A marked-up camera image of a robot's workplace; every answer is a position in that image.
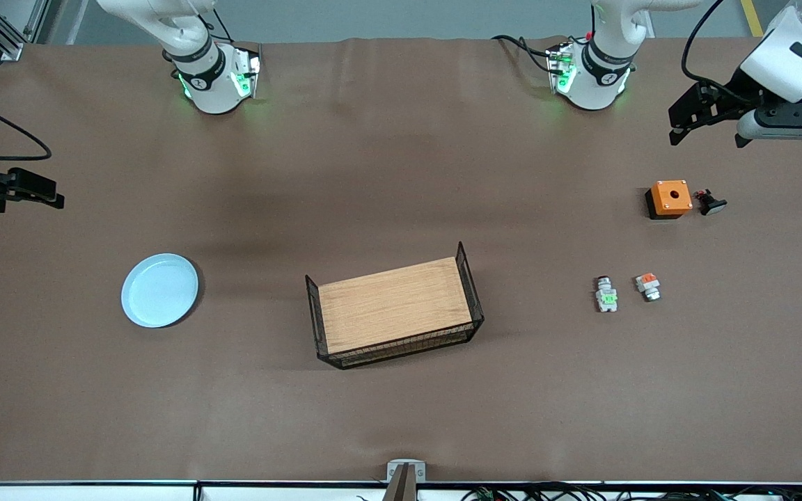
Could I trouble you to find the light blue round plate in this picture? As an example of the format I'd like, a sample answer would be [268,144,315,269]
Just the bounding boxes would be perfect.
[120,253,201,329]

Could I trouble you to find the green grey contact block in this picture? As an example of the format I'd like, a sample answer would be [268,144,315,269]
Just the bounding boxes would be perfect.
[595,276,619,313]

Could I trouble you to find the orange button box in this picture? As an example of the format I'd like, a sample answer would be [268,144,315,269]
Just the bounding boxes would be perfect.
[645,180,693,221]

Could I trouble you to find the black push button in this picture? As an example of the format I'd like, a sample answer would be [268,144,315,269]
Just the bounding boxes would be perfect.
[695,189,728,216]

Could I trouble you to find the brown table cover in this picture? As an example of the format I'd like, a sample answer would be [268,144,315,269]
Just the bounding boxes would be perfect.
[0,36,802,484]

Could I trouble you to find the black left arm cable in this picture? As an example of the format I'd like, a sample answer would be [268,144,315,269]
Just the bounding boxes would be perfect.
[681,0,757,106]

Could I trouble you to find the aluminium frame profile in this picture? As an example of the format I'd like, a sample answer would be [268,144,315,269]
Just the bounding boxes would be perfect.
[0,0,50,62]

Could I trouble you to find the black arm base cable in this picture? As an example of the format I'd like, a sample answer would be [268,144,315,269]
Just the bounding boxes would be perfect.
[491,33,562,74]

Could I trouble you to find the white table edge rail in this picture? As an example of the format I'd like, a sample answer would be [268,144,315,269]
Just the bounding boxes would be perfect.
[0,480,802,501]

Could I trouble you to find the black wire tray, wooden board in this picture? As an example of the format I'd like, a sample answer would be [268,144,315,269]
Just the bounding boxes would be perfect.
[305,241,485,370]

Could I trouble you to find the black cable bundle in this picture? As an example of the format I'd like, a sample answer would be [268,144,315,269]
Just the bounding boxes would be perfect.
[460,482,802,501]

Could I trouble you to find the grey metal camera bracket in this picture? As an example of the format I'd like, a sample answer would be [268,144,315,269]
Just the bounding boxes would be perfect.
[382,459,427,501]

